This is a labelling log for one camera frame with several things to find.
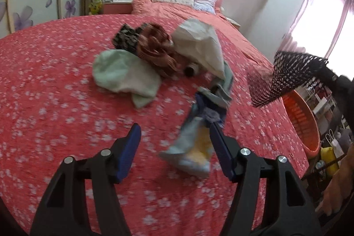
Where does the black white patterned scrunchie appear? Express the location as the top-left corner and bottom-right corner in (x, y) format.
(112, 24), (142, 55)

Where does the brown striped scrunchie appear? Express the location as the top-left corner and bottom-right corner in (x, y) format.
(135, 23), (181, 78)

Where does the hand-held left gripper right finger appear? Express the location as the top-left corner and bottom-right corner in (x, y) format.
(209, 123), (323, 236)

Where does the yellow green plush toy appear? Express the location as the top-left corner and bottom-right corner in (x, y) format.
(88, 0), (103, 15)

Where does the beige grey garment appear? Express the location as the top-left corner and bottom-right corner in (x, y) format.
(171, 18), (226, 79)

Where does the mint green cloth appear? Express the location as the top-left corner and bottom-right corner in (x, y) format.
(92, 49), (163, 109)

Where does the pink duvet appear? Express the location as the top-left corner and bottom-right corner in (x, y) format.
(131, 0), (242, 30)

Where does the person's right hand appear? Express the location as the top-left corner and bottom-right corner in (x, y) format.
(315, 142), (354, 217)

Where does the pink striped pillow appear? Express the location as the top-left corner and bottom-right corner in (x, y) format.
(194, 0), (219, 14)

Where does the white paper bag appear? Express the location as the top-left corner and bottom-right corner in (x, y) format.
(325, 133), (345, 157)

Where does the orange plastic basket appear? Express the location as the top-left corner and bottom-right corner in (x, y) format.
(281, 89), (322, 159)

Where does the blue and yellow cloth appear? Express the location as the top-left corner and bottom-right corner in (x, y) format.
(158, 91), (229, 178)

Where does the black mesh net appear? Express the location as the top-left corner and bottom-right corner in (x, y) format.
(247, 50), (329, 108)

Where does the yellow bag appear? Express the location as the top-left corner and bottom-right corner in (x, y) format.
(320, 146), (340, 173)

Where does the pale grey green cloth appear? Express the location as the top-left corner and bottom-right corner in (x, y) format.
(198, 61), (235, 110)

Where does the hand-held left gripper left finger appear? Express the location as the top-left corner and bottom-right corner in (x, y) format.
(30, 123), (142, 236)

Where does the pink curtain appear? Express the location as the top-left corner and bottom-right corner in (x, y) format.
(277, 0), (352, 60)

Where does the red floral blanket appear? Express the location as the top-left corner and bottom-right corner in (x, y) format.
(0, 13), (310, 236)

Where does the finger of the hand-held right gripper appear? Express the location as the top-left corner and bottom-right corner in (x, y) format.
(314, 63), (337, 87)

